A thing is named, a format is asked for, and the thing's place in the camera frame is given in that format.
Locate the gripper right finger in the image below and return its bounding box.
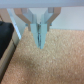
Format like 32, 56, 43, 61
39, 6, 63, 51

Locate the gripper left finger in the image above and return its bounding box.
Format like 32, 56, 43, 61
13, 7, 42, 51

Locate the white cabinet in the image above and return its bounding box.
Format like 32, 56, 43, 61
49, 6, 84, 32

